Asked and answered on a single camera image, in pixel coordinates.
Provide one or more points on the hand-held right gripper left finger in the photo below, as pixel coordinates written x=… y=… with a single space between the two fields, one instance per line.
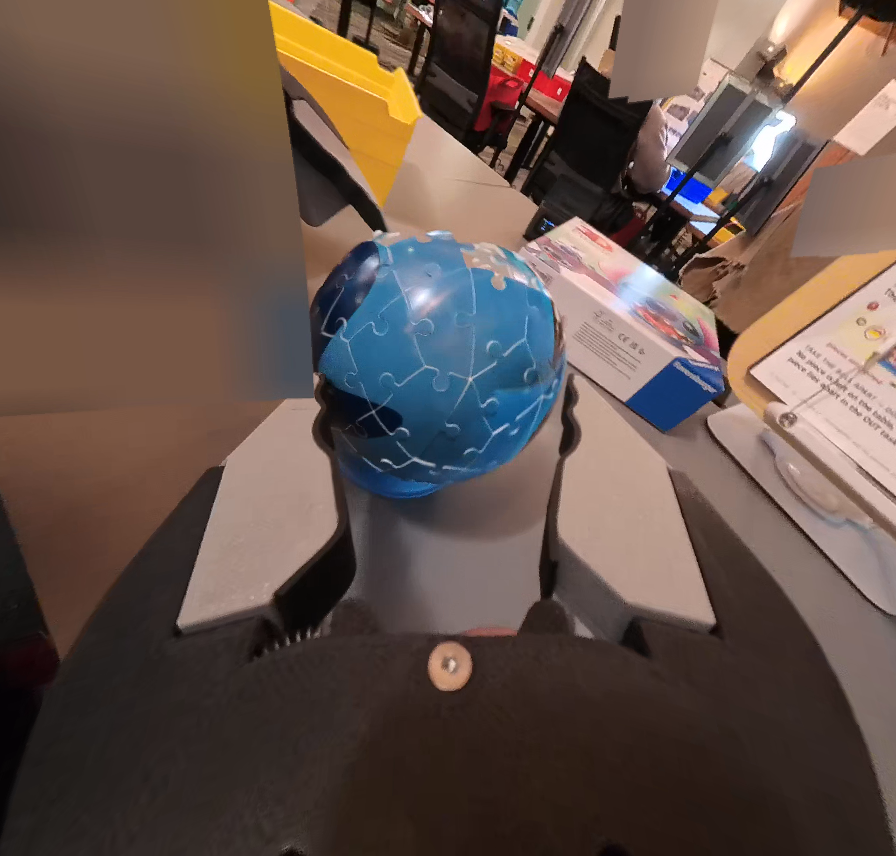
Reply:
x=259 y=520

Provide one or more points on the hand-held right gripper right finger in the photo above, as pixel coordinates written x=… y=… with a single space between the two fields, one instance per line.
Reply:
x=623 y=520

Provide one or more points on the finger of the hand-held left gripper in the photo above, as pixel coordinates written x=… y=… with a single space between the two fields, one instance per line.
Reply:
x=322 y=170

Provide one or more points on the blue puzzle ball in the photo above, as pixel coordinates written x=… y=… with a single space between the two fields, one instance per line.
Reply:
x=434 y=352

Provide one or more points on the printed puzzle box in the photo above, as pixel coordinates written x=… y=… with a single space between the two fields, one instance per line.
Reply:
x=616 y=324

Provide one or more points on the yellow plastic bin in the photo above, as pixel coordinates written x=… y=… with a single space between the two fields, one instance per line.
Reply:
x=350 y=86

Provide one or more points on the white document stand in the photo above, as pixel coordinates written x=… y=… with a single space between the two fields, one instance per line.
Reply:
x=770 y=464

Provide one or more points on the black mesh office chair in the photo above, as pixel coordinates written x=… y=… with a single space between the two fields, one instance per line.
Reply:
x=462 y=44

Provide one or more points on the small black device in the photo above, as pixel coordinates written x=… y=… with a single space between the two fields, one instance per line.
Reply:
x=542 y=219

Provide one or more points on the instruction sheet on wooden stand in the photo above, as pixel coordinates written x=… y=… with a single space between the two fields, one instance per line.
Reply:
x=770 y=310

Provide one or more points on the printed instruction sheet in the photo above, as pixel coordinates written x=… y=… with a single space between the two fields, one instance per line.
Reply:
x=840 y=380

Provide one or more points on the blue bin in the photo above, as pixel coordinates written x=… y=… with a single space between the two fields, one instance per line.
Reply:
x=689 y=185

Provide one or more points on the computer monitor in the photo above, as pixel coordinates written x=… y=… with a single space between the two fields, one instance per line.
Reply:
x=728 y=128

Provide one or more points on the white paper sign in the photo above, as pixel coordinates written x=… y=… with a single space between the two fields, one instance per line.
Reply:
x=868 y=118

